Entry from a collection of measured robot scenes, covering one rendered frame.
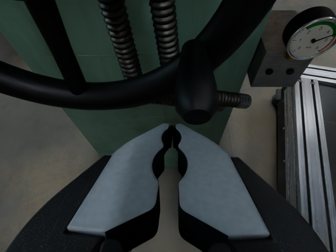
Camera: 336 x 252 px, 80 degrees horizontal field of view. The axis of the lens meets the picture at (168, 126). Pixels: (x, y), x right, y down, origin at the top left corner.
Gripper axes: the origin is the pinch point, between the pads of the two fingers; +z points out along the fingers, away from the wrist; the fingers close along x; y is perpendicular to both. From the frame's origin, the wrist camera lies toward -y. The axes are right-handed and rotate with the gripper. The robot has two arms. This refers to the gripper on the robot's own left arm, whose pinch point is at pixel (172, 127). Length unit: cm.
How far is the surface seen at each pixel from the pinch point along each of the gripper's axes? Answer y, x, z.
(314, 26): -5.0, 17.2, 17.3
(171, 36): -4.6, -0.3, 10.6
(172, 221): 61, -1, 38
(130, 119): 17.8, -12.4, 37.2
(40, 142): 45, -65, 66
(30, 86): -1.0, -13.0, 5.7
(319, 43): -2.9, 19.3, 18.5
